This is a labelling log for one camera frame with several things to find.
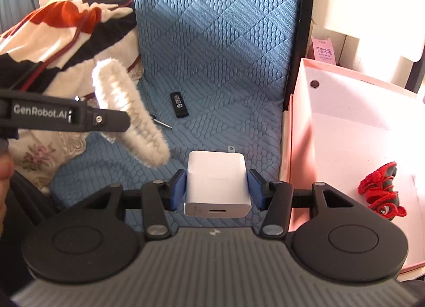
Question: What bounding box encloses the red white black blanket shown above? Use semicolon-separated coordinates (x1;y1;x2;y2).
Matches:
1;0;143;99

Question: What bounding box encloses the person's left hand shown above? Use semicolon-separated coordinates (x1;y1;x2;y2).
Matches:
0;150;14;232

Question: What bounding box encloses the beige floral lace cloth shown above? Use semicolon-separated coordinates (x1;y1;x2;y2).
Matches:
8;54;146;191

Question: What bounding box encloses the black USB flash drive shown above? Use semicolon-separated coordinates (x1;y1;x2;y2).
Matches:
170;91;189;118

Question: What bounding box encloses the blue textured sofa cover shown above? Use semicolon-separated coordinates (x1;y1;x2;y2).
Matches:
50;0;299;208

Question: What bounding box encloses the yellow handle screwdriver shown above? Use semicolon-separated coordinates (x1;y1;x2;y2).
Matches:
150;114;172;129

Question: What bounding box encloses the white USB-A charger cube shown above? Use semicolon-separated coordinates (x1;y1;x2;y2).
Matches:
184;151;251;219

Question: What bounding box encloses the cream white cabinet panel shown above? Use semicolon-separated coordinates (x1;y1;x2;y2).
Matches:
312;0;424;62

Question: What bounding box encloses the pink open shoebox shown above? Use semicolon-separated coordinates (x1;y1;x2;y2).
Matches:
279;59;424;280

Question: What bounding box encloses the red toy figure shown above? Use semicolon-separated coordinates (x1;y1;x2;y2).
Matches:
357;162;407;221

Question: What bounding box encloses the small pink product box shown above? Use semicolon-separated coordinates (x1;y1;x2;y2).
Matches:
311;37;336;65

